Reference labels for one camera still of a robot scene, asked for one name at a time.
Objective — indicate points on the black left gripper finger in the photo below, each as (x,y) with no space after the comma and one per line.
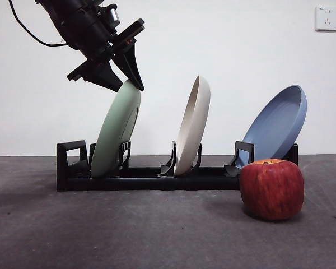
(131,64)
(106,75)

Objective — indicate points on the black plate rack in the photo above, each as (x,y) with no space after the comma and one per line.
(145,183)

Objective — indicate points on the red apple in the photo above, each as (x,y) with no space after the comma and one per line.
(271,190)

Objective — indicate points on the green plate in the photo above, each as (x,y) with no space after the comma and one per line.
(112,126)

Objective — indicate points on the beige plate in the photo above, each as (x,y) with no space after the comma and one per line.
(194,123)

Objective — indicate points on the white wall socket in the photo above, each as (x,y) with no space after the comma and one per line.
(326,19)

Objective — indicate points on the blue plate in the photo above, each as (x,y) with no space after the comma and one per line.
(274,126)

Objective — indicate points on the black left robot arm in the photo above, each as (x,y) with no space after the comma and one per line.
(78,25)

